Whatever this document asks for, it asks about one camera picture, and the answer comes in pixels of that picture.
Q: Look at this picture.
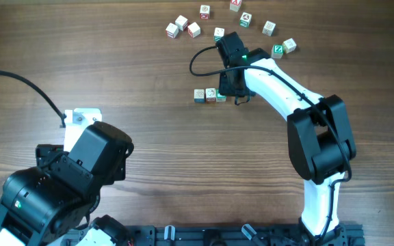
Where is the green letter block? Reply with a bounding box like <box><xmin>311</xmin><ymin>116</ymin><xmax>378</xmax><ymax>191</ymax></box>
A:
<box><xmin>216</xmin><ymin>89</ymin><xmax>226</xmax><ymax>103</ymax></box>

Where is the blue-sided white block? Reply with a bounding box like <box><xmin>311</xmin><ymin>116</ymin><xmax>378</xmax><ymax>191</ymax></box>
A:
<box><xmin>194</xmin><ymin>89</ymin><xmax>205</xmax><ymax>103</ymax></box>

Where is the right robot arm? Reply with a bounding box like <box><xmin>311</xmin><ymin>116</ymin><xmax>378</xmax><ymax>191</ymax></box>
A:
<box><xmin>215</xmin><ymin>32</ymin><xmax>356</xmax><ymax>245</ymax></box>

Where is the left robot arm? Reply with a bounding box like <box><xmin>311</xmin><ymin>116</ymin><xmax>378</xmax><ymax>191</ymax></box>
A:
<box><xmin>0</xmin><ymin>122</ymin><xmax>134</xmax><ymax>245</ymax></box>

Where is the green N block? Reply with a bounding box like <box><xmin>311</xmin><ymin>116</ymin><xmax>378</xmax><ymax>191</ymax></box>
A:
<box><xmin>213</xmin><ymin>27</ymin><xmax>225</xmax><ymax>42</ymax></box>

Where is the green ladybug block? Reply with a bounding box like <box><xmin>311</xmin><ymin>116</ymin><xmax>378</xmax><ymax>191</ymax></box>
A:
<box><xmin>239</xmin><ymin>12</ymin><xmax>252</xmax><ymax>27</ymax></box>

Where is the green Z block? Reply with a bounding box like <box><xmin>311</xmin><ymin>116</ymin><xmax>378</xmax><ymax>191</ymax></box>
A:
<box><xmin>271</xmin><ymin>44</ymin><xmax>284</xmax><ymax>59</ymax></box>

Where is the blue K block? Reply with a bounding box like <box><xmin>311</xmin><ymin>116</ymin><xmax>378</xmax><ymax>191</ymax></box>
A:
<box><xmin>262</xmin><ymin>20</ymin><xmax>276</xmax><ymax>36</ymax></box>

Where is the red animal sketch block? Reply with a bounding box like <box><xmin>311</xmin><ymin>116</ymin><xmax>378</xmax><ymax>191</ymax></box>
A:
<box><xmin>187</xmin><ymin>22</ymin><xmax>201</xmax><ymax>38</ymax></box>

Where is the red X block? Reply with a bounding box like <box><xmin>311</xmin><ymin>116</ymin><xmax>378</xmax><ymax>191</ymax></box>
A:
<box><xmin>230</xmin><ymin>0</ymin><xmax>242</xmax><ymax>12</ymax></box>

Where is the red Q block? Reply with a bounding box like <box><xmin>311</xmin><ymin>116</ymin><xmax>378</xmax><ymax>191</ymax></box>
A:
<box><xmin>200</xmin><ymin>5</ymin><xmax>210</xmax><ymax>19</ymax></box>

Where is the yellow turtle block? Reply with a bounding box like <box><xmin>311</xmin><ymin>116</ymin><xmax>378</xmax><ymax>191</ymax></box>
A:
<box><xmin>283</xmin><ymin>38</ymin><xmax>297</xmax><ymax>53</ymax></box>

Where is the red-edged white block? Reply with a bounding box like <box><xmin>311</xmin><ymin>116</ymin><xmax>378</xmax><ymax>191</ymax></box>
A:
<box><xmin>174</xmin><ymin>15</ymin><xmax>188</xmax><ymax>31</ymax></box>

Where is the red Z white block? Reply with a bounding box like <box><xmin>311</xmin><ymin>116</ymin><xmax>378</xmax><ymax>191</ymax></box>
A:
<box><xmin>166</xmin><ymin>23</ymin><xmax>179</xmax><ymax>38</ymax></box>

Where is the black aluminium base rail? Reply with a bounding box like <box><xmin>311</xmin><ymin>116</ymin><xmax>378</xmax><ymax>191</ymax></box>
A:
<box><xmin>60</xmin><ymin>223</ymin><xmax>365</xmax><ymax>246</ymax></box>

